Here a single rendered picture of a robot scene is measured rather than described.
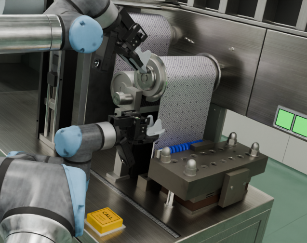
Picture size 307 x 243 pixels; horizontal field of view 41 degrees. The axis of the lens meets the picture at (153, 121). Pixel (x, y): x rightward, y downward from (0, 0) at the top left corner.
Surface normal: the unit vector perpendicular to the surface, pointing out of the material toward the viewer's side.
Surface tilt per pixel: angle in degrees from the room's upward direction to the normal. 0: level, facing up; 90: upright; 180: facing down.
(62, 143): 90
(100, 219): 0
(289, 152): 90
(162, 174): 90
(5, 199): 69
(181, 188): 90
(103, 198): 0
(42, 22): 47
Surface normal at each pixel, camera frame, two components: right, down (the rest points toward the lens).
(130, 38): 0.66, 0.34
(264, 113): -0.73, 0.11
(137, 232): 0.15, -0.93
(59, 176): 0.15, -0.78
